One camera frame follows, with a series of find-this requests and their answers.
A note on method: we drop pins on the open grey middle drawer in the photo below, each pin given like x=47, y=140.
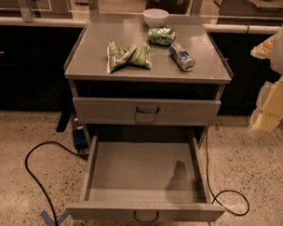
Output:
x=145, y=181

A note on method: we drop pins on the blue soda can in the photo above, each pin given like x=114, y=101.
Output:
x=183, y=59

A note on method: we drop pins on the small green snack bag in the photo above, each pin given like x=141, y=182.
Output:
x=161, y=36

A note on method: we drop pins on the white counter rail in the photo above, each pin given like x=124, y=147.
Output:
x=213, y=28

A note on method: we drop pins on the white bowl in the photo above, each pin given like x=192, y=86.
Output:
x=155, y=17

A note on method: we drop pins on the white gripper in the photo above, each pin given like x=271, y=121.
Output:
x=268, y=114

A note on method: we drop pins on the blue tape cross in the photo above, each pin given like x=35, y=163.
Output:
x=50, y=221

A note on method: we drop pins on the closed grey top drawer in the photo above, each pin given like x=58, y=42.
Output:
x=159, y=112

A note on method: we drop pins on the grey drawer cabinet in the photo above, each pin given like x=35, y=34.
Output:
x=86, y=69

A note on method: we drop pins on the green jalapeno chip bag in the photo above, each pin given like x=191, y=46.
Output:
x=135, y=55

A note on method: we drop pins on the blue power adapter box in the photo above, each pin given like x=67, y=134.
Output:
x=80, y=140

